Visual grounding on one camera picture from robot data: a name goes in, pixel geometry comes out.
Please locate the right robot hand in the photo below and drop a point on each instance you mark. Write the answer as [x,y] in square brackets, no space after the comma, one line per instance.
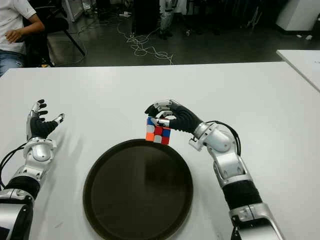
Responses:
[183,120]

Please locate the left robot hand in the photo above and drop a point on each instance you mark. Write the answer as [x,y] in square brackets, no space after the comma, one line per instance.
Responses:
[40,127]

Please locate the multicoloured Rubik's cube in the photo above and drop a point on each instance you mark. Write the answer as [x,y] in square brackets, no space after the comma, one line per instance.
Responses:
[157,135]

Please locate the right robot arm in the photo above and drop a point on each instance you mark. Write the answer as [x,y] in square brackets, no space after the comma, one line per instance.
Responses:
[230,170]

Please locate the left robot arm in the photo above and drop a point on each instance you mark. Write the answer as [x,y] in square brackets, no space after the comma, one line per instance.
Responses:
[37,152]

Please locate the dark brown round plate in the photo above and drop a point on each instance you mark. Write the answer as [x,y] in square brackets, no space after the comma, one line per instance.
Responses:
[137,190]

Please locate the silver humanoid robot legs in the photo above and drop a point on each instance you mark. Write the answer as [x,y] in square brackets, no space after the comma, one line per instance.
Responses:
[166,20]

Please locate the black office chair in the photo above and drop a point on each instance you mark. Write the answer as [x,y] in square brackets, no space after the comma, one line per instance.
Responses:
[55,25]

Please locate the black cabinet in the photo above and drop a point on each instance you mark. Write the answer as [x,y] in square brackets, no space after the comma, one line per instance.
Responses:
[146,17]

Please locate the person in white shirt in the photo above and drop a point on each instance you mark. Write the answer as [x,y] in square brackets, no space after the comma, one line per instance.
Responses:
[12,15]

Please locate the white power strip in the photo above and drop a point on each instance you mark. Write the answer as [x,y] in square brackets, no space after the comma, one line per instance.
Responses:
[125,14]

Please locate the white panel box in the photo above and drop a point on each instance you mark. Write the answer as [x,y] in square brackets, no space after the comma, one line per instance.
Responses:
[72,10]

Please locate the metal folding stand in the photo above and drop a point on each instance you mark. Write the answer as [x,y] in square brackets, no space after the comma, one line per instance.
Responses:
[255,16]

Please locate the white side table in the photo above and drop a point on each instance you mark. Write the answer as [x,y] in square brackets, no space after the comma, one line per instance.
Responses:
[305,65]

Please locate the small white floor object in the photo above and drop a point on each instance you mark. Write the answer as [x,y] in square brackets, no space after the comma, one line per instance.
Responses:
[309,37]

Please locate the white cabinet with dark base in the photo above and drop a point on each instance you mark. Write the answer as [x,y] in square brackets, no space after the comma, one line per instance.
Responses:
[297,15]

